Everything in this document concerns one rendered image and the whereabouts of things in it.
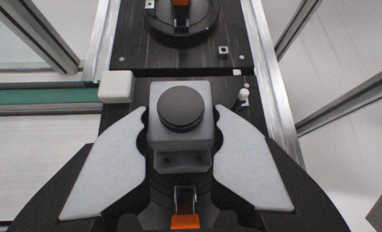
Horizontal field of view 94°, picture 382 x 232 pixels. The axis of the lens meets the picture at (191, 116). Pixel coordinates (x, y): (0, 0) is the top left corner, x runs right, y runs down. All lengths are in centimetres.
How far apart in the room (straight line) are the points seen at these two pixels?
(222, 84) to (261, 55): 11
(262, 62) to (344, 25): 39
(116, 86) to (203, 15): 19
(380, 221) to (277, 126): 14
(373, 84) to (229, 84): 16
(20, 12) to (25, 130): 20
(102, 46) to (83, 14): 25
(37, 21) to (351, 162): 57
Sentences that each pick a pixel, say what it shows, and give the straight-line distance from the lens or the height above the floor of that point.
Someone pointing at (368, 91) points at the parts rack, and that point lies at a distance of 27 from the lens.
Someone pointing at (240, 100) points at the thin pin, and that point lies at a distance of 17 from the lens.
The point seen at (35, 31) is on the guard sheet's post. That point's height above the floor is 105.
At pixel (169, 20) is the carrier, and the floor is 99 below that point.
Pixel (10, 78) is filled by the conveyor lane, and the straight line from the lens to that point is 42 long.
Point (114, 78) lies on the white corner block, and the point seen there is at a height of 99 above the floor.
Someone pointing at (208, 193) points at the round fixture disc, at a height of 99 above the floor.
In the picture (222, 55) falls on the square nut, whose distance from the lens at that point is 32.
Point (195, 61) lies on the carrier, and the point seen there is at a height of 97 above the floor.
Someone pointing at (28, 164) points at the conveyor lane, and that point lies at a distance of 39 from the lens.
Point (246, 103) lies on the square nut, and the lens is 27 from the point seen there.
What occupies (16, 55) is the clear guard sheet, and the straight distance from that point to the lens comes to 39.
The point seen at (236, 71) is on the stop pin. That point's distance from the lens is 32.
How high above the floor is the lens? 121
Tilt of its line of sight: 68 degrees down
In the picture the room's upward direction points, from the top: 3 degrees clockwise
